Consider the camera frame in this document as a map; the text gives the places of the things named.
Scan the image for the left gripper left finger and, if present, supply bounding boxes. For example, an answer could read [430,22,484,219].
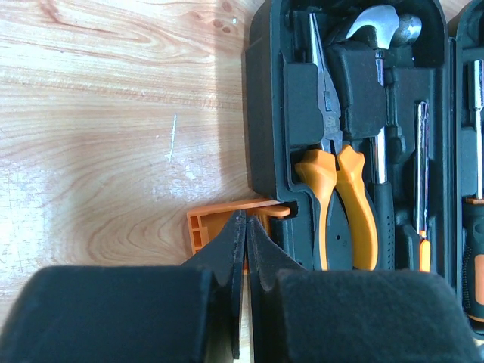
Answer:
[1,211,247,362]

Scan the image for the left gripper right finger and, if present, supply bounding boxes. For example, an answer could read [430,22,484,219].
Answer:
[246,218,482,362]

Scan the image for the orange case latch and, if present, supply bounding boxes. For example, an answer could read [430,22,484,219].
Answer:
[186,198,292,273]

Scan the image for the orange needle nose pliers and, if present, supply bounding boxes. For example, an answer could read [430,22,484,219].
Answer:
[293,13,379,272]

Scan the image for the black handled screwdriver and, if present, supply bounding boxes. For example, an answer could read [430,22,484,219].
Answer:
[461,59,483,340]

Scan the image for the black plastic tool case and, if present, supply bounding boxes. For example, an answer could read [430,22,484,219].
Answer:
[245,1,483,309]

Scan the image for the claw hammer black grip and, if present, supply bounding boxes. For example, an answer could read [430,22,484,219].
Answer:
[347,5,399,270]

